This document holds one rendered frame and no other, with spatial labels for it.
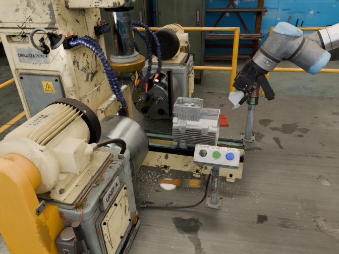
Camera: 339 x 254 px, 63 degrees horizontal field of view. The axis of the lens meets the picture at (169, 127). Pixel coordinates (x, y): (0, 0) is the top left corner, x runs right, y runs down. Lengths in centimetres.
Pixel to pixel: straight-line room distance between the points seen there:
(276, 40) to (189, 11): 333
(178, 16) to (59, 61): 328
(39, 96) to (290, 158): 126
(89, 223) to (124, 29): 78
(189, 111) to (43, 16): 69
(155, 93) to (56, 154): 91
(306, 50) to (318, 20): 543
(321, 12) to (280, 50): 544
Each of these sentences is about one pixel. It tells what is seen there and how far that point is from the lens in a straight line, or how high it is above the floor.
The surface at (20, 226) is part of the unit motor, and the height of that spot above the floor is 117.
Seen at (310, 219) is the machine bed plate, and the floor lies 80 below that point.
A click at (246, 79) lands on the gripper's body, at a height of 130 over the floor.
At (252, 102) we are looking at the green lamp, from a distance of 155.
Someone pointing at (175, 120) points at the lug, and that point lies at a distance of 126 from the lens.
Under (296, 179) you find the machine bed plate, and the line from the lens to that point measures 145.
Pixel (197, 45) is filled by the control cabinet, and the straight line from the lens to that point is 442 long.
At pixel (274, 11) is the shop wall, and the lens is 631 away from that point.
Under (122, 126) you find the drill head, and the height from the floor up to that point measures 116.
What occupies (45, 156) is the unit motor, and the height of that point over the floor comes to 132.
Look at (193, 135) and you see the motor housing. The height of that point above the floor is 103.
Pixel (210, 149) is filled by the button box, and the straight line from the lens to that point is 107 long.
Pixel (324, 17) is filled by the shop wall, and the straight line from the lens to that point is 654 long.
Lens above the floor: 168
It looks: 30 degrees down
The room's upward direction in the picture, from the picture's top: 2 degrees counter-clockwise
